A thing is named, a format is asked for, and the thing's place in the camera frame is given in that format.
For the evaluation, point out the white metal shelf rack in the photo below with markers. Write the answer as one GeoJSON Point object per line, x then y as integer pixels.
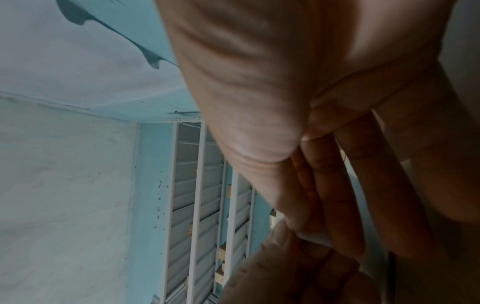
{"type": "Point", "coordinates": [198, 178]}

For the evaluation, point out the person's left hand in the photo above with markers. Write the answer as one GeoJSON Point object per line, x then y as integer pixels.
{"type": "Point", "coordinates": [292, 276]}

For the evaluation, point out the white shipping label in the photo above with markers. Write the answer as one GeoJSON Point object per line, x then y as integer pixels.
{"type": "Point", "coordinates": [317, 240]}

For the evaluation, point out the person's right hand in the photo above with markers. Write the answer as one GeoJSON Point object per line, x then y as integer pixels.
{"type": "Point", "coordinates": [300, 89]}

